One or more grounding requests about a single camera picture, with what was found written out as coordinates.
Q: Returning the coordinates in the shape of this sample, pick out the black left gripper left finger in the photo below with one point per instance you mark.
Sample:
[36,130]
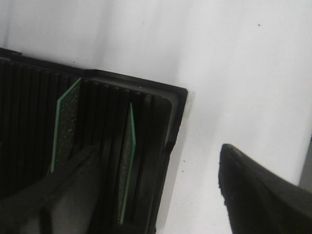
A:
[61,203]

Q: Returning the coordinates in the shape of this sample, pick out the green perforated board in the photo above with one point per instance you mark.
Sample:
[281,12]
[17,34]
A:
[126,164]
[65,126]

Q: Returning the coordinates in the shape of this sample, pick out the green perforated board middle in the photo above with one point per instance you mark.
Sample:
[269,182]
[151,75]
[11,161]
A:
[65,126]

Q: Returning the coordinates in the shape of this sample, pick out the green perforated board front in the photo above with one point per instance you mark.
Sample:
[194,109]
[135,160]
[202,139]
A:
[126,164]

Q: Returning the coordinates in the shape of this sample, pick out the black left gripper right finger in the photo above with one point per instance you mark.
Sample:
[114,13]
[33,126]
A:
[257,200]

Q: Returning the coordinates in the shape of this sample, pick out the black slotted board rack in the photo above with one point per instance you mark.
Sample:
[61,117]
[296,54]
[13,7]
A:
[29,90]

